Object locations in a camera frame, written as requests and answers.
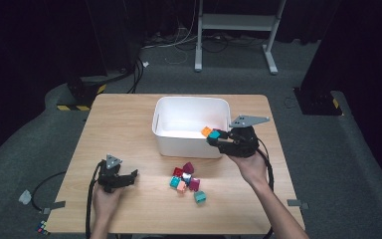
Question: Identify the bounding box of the white plastic bin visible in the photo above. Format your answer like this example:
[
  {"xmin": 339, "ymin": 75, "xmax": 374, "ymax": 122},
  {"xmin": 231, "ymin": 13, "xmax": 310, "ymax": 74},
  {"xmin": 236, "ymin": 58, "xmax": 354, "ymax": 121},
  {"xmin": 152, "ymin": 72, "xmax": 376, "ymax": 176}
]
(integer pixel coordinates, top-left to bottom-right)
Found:
[{"xmin": 151, "ymin": 96, "xmax": 232, "ymax": 159}]

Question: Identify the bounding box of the person's left hand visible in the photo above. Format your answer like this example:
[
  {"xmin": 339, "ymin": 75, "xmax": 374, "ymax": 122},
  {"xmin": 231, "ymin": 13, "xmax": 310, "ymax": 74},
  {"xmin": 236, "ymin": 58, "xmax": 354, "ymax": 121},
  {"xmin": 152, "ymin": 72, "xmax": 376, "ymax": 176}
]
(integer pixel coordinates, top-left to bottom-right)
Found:
[{"xmin": 92, "ymin": 182, "xmax": 124, "ymax": 217}]

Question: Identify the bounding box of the grey tape strip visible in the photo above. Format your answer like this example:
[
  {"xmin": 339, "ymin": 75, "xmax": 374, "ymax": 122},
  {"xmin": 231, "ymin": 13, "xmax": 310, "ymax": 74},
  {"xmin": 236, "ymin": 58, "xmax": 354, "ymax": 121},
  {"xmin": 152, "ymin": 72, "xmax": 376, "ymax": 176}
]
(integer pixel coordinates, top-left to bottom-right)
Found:
[
  {"xmin": 41, "ymin": 200, "xmax": 67, "ymax": 215},
  {"xmin": 286, "ymin": 198, "xmax": 310, "ymax": 211}
]

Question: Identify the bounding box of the right hand-held gripper cable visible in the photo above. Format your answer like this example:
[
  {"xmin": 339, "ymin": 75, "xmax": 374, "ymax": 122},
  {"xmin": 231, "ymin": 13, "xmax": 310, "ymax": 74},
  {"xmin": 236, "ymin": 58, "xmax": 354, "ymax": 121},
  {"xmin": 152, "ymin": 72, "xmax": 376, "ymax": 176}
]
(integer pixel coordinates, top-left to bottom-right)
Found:
[{"xmin": 255, "ymin": 138, "xmax": 277, "ymax": 239}]

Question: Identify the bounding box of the black yellow-striped stand base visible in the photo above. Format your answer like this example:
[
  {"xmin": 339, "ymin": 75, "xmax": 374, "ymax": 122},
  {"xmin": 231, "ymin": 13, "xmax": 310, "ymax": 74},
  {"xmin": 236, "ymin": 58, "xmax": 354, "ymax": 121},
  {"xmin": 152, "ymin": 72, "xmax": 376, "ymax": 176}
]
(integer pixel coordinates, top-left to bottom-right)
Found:
[
  {"xmin": 292, "ymin": 87, "xmax": 345, "ymax": 118},
  {"xmin": 56, "ymin": 74, "xmax": 107, "ymax": 113}
]

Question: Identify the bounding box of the small colourful puzzle cube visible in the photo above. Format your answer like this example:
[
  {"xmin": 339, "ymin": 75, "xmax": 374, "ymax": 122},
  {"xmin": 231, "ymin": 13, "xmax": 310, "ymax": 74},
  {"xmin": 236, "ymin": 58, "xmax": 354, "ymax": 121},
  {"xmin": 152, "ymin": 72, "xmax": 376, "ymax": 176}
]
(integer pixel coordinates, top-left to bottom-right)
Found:
[{"xmin": 35, "ymin": 220, "xmax": 51, "ymax": 237}]

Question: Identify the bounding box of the white tape lump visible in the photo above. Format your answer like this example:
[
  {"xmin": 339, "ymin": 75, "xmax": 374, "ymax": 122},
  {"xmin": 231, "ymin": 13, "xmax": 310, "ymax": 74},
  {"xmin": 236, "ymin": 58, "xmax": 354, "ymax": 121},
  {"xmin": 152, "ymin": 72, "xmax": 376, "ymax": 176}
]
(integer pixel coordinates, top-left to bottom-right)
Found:
[{"xmin": 17, "ymin": 189, "xmax": 33, "ymax": 205}]

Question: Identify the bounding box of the black floor cable bundle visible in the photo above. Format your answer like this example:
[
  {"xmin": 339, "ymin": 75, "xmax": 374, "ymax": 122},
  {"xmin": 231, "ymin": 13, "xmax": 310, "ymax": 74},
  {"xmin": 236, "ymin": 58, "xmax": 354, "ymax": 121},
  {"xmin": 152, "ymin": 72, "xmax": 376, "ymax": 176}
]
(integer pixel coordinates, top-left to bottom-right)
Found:
[{"xmin": 126, "ymin": 57, "xmax": 146, "ymax": 95}]

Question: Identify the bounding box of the black cable loop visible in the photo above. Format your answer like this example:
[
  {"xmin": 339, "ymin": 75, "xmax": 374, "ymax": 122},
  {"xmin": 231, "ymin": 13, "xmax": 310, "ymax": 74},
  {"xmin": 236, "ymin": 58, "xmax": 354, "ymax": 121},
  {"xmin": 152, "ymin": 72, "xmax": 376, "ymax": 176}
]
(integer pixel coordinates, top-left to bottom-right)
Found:
[{"xmin": 30, "ymin": 170, "xmax": 68, "ymax": 212}]

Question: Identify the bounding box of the hand-held gripper cable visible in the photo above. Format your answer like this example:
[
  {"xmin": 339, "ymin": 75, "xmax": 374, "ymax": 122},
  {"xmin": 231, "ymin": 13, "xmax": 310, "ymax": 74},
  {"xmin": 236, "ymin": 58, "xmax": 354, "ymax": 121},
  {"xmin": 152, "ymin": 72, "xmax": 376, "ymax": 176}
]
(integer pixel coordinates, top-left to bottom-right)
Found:
[
  {"xmin": 255, "ymin": 138, "xmax": 277, "ymax": 239},
  {"xmin": 85, "ymin": 162, "xmax": 101, "ymax": 239}
]

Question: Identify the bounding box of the person's right hand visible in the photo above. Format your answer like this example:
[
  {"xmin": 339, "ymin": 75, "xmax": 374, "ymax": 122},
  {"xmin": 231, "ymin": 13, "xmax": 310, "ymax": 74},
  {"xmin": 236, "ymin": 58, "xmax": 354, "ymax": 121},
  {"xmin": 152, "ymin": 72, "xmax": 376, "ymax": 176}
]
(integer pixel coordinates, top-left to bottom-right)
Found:
[{"xmin": 227, "ymin": 149, "xmax": 271, "ymax": 191}]

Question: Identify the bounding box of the white floor cable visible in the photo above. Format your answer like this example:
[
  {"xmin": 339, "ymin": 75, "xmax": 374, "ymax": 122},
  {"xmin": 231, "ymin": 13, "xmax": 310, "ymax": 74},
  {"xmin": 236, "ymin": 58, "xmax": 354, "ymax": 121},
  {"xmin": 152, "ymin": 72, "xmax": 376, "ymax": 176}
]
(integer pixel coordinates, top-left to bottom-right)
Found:
[{"xmin": 140, "ymin": 0, "xmax": 201, "ymax": 66}]

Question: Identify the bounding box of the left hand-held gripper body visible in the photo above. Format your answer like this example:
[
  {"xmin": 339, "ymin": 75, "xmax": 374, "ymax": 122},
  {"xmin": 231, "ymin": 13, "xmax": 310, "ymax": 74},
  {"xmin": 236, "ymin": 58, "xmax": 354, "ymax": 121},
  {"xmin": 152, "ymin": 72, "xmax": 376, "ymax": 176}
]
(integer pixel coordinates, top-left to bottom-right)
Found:
[{"xmin": 95, "ymin": 153, "xmax": 131, "ymax": 194}]

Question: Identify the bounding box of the left hand-held gripper cable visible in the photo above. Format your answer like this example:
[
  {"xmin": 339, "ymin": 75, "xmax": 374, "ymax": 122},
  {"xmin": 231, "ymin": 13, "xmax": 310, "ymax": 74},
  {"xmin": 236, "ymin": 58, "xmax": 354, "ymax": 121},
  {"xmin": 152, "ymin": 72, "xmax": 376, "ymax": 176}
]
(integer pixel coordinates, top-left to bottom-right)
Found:
[{"xmin": 85, "ymin": 162, "xmax": 101, "ymax": 239}]

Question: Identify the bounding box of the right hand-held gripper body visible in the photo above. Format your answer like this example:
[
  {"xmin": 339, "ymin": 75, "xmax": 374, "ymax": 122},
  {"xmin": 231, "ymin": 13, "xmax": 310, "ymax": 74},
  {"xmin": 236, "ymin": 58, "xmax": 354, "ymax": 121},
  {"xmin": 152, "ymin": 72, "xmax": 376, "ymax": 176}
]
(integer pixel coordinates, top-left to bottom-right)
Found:
[{"xmin": 224, "ymin": 115, "xmax": 271, "ymax": 158}]

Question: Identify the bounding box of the black curtain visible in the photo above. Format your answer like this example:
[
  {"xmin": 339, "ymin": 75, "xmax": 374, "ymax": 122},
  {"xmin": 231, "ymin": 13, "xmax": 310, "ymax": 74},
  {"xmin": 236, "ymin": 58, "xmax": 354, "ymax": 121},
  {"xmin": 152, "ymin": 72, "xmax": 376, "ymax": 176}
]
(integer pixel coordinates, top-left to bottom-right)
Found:
[
  {"xmin": 299, "ymin": 0, "xmax": 382, "ymax": 192},
  {"xmin": 0, "ymin": 0, "xmax": 140, "ymax": 197}
]

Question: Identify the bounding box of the pile of coloured toy blocks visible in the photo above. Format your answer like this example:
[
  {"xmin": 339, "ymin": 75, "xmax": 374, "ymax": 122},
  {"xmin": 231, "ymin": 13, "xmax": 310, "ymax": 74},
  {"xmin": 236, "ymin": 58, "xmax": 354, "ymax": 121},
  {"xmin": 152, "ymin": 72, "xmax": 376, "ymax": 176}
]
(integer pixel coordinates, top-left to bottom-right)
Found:
[{"xmin": 169, "ymin": 161, "xmax": 208, "ymax": 204}]

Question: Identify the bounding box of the white metal stand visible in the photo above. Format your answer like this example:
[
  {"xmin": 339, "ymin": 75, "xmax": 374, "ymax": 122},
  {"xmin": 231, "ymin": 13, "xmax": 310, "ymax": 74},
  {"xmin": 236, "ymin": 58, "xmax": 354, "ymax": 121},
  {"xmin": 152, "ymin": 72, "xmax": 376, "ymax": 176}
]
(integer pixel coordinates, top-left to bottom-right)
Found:
[{"xmin": 194, "ymin": 0, "xmax": 287, "ymax": 76}]

